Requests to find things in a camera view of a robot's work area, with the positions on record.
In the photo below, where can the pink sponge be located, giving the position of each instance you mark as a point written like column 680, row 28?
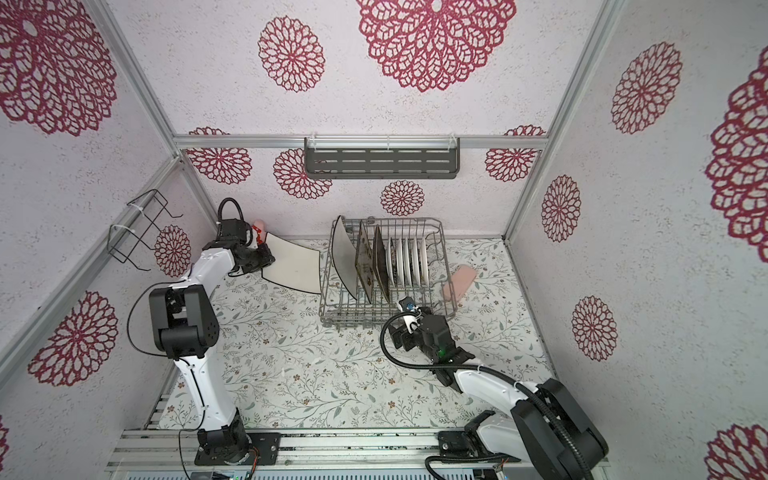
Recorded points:
column 460, row 282

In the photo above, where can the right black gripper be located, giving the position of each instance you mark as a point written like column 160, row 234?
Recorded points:
column 404, row 334

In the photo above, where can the white round plate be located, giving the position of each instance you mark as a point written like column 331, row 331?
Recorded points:
column 413, row 250
column 401, row 271
column 423, row 261
column 392, row 262

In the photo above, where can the grey wall shelf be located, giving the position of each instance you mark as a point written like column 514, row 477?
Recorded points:
column 382, row 159

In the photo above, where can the grey wire dish rack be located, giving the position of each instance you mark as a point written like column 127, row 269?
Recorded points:
column 343, row 308

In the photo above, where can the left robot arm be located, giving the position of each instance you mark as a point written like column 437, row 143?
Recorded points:
column 186, row 330

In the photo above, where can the pink pig plush toy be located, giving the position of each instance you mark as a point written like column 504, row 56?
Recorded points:
column 259, row 232

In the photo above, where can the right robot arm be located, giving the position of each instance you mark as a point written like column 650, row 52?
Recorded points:
column 540, row 424

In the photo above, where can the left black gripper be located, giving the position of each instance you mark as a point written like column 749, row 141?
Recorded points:
column 266, row 259

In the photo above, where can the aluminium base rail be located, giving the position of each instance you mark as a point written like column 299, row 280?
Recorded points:
column 291, row 449

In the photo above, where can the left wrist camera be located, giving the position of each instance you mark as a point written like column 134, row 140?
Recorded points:
column 233, row 229

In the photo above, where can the black wire wall basket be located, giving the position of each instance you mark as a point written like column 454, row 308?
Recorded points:
column 124, row 238

